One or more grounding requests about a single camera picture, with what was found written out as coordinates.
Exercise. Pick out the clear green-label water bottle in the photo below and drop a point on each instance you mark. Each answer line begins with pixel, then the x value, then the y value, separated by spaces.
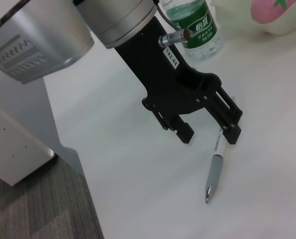
pixel 202 30

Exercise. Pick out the clear grey ballpoint pen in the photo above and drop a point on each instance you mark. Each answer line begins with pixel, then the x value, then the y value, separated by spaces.
pixel 215 169

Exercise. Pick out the white metal cabinet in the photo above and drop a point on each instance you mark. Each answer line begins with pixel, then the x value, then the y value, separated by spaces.
pixel 13 149

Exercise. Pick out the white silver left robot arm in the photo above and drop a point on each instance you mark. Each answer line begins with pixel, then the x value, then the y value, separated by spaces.
pixel 118 17

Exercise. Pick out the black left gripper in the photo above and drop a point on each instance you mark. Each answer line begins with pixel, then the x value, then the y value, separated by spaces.
pixel 167 87

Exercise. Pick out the pale green glass fruit plate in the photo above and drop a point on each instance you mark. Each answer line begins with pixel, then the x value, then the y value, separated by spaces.
pixel 282 27

